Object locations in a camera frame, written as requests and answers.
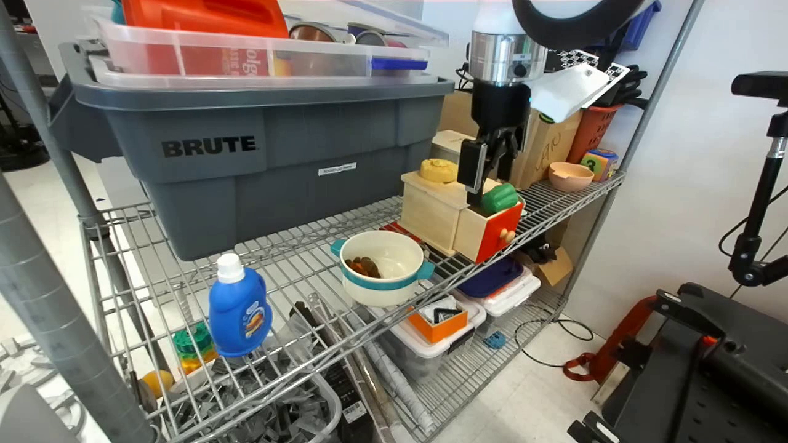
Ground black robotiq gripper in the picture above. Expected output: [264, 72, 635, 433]
[455, 76, 534, 202]

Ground green pepper plush toy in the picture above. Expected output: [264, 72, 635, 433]
[478, 181, 524, 220]

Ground yellow round plush toy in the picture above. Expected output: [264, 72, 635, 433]
[419, 159, 460, 187]

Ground wooden box with red drawer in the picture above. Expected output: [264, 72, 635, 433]
[397, 170, 528, 264]

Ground pink small bowl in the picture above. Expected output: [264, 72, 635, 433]
[545, 160, 597, 195]

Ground small colourful block toy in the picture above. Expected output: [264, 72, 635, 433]
[578, 151, 619, 184]

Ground white bowl with teal band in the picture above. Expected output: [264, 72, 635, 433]
[327, 229, 438, 314]

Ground brown toy food piece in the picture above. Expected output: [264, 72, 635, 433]
[343, 256, 381, 283]

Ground green toy cups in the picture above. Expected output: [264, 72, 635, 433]
[171, 320, 220, 365]

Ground yellow toy piece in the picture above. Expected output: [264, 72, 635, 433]
[139, 370, 178, 402]

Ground small pale wooden box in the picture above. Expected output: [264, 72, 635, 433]
[428, 128, 478, 165]

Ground terracotta plant pot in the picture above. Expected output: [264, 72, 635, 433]
[566, 103, 619, 165]

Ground clear container with blue item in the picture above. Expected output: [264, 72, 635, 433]
[450, 256, 545, 320]

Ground small cardboard box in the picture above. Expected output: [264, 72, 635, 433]
[521, 240, 577, 291]

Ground white perforated panel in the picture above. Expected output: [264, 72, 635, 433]
[556, 48, 632, 111]

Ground small blue plastic piece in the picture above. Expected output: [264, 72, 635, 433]
[480, 328, 510, 353]

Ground blue plastic bin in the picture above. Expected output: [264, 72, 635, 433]
[614, 0, 664, 55]

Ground bundle of metal rods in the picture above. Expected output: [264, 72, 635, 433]
[286, 299, 438, 438]

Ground grey brute storage tote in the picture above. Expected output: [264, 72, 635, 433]
[47, 38, 455, 264]

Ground clear plastic storage bin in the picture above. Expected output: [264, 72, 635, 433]
[87, 13, 450, 95]

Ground blue detergent bottle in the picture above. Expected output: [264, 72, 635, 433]
[205, 252, 275, 362]

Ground black robot cart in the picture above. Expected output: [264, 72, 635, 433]
[565, 280, 788, 443]

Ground orange red plastic container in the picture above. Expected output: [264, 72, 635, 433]
[118, 0, 291, 40]

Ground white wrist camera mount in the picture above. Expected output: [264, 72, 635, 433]
[528, 61, 615, 127]

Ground metal wire shelf rack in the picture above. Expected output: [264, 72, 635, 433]
[0, 0, 706, 443]

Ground red strap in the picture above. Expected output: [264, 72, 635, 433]
[560, 293, 664, 385]

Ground black camera stand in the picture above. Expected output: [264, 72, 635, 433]
[715, 69, 788, 291]

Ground wire basket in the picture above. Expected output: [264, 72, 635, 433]
[152, 357, 344, 443]

